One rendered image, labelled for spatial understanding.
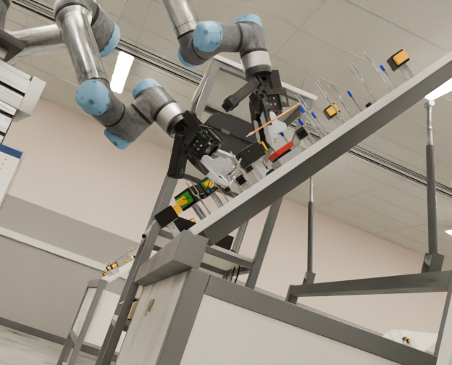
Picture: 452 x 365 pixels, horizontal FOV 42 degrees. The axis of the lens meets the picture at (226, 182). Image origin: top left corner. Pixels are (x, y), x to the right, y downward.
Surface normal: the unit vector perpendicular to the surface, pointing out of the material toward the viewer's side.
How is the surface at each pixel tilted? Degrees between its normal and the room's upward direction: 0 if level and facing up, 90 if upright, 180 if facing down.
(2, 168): 90
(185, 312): 90
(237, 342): 90
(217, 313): 90
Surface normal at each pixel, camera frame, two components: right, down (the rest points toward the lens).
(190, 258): 0.22, -0.20
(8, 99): 0.57, -0.04
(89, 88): -0.40, -0.37
